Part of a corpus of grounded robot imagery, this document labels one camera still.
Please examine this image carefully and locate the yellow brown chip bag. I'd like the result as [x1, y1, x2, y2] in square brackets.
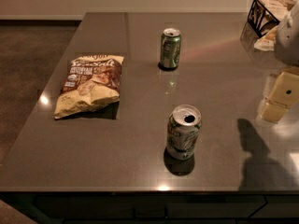
[54, 55, 124, 119]

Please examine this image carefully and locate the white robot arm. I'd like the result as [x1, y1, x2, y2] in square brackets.
[259, 3, 299, 123]

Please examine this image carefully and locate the black wire napkin holder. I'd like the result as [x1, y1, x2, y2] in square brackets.
[248, 0, 296, 37]

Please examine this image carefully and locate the white green soda can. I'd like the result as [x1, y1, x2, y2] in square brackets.
[166, 105, 202, 161]

